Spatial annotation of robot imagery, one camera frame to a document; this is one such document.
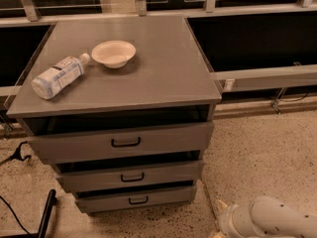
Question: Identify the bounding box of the metal window railing frame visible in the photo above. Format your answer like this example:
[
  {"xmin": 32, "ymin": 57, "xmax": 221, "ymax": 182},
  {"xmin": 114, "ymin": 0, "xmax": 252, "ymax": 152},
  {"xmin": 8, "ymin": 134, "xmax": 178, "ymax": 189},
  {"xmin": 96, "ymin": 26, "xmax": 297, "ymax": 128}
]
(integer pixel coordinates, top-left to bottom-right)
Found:
[{"xmin": 0, "ymin": 0, "xmax": 317, "ymax": 116}]

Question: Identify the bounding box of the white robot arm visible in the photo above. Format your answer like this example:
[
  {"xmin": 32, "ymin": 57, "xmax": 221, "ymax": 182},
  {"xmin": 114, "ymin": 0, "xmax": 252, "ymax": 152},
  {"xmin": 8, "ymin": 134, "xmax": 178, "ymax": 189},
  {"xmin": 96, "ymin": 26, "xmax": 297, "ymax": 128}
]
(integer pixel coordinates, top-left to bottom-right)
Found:
[{"xmin": 208, "ymin": 195, "xmax": 317, "ymax": 238}]

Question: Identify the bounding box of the grey bottom drawer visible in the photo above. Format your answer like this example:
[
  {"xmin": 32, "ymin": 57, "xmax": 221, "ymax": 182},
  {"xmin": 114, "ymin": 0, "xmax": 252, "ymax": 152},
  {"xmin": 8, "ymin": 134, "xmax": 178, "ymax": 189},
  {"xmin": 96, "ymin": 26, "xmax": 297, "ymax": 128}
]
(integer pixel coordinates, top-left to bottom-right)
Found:
[{"xmin": 75, "ymin": 185, "xmax": 196, "ymax": 213}]

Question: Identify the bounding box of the clear plastic water bottle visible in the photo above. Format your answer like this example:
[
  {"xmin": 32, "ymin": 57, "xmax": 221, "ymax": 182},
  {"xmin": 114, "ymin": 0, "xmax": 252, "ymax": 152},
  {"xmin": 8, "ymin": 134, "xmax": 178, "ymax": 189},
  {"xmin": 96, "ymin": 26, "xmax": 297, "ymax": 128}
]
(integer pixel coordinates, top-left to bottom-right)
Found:
[{"xmin": 32, "ymin": 54, "xmax": 90, "ymax": 99}]

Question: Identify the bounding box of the grey drawer cabinet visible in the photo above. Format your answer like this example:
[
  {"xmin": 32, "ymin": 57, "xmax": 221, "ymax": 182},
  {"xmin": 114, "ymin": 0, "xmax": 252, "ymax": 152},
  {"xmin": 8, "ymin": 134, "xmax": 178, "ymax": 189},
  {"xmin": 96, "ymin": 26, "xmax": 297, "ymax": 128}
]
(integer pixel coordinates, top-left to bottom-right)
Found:
[{"xmin": 8, "ymin": 16, "xmax": 221, "ymax": 200}]

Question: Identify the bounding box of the grey middle drawer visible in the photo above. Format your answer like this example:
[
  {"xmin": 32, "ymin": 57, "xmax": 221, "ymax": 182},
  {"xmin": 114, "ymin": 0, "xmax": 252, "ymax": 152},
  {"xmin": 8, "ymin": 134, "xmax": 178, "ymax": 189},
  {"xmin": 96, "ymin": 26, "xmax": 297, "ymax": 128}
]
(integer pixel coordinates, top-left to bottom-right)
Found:
[{"xmin": 57, "ymin": 160, "xmax": 204, "ymax": 192}]

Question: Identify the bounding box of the black cable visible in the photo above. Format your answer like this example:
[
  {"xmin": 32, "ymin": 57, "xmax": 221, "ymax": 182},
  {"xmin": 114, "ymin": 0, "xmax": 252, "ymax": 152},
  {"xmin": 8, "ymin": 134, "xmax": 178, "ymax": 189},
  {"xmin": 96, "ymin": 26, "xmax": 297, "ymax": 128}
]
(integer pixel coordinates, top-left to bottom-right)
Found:
[{"xmin": 0, "ymin": 194, "xmax": 32, "ymax": 235}]

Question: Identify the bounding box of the white bowl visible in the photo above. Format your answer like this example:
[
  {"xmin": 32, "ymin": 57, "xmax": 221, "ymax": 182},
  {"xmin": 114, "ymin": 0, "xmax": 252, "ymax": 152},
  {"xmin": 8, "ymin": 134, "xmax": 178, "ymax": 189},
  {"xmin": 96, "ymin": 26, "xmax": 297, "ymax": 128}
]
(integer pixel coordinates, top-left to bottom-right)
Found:
[{"xmin": 91, "ymin": 41, "xmax": 136, "ymax": 68}]

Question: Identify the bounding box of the black stand leg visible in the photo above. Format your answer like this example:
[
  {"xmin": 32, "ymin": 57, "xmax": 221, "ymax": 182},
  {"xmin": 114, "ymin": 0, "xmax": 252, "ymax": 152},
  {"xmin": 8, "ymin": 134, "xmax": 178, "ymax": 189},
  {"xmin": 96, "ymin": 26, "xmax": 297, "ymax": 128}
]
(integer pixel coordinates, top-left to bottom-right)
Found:
[{"xmin": 0, "ymin": 189, "xmax": 57, "ymax": 238}]

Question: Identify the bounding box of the grey drawer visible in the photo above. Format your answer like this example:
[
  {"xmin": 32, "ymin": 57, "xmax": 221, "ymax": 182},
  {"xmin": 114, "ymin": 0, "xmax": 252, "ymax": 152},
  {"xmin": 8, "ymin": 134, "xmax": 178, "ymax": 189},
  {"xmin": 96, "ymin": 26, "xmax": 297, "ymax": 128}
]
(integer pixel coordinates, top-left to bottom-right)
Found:
[
  {"xmin": 57, "ymin": 160, "xmax": 204, "ymax": 192},
  {"xmin": 75, "ymin": 185, "xmax": 196, "ymax": 213},
  {"xmin": 28, "ymin": 122, "xmax": 214, "ymax": 164}
]

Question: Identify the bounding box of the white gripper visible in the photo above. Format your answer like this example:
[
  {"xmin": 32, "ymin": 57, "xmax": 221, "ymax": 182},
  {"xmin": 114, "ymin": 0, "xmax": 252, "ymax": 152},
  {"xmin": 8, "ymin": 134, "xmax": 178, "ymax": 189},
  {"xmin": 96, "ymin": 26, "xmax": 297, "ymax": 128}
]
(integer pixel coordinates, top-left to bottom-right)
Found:
[{"xmin": 208, "ymin": 199, "xmax": 252, "ymax": 238}]

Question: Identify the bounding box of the grey top drawer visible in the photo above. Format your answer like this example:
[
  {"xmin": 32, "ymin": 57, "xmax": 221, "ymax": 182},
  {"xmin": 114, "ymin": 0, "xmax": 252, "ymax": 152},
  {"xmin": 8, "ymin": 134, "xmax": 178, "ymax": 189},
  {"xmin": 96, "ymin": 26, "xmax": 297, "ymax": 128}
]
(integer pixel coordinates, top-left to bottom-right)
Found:
[{"xmin": 28, "ymin": 122, "xmax": 214, "ymax": 164}]

